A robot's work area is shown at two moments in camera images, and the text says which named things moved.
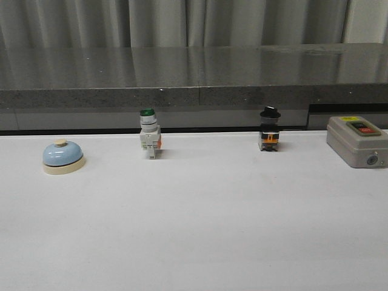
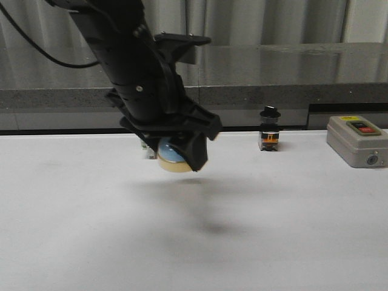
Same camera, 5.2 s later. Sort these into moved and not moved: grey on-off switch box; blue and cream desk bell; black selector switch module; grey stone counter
Moved: blue and cream desk bell
Not moved: grey stone counter; black selector switch module; grey on-off switch box
